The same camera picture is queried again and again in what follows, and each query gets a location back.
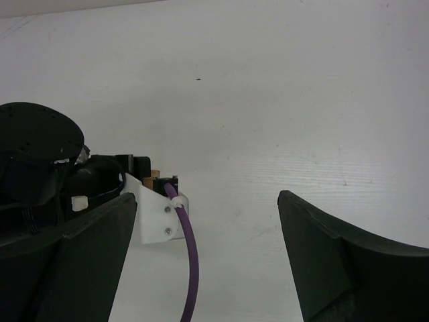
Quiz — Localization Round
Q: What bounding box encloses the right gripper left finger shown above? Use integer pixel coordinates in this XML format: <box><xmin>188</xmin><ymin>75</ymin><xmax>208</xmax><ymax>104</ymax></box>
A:
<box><xmin>1</xmin><ymin>193</ymin><xmax>137</xmax><ymax>321</ymax></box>

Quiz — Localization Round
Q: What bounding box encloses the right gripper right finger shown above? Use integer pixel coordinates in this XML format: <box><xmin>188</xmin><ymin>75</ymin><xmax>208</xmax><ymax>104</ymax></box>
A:
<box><xmin>278</xmin><ymin>191</ymin><xmax>428</xmax><ymax>321</ymax></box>

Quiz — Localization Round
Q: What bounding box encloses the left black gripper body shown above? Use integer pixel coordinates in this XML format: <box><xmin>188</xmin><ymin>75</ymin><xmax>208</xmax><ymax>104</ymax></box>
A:
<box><xmin>114</xmin><ymin>154</ymin><xmax>151</xmax><ymax>180</ymax></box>

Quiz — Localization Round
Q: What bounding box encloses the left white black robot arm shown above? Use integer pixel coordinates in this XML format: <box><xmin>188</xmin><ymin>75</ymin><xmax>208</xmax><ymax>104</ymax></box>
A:
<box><xmin>1</xmin><ymin>102</ymin><xmax>151</xmax><ymax>244</ymax></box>

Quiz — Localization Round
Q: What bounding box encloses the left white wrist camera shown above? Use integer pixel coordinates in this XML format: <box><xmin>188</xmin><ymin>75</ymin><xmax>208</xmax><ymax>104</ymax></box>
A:
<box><xmin>122</xmin><ymin>174</ymin><xmax>184</xmax><ymax>246</ymax></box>

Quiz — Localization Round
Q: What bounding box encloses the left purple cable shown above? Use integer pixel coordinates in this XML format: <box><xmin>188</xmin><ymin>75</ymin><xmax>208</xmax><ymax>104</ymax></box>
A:
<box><xmin>165</xmin><ymin>182</ymin><xmax>200</xmax><ymax>322</ymax></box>

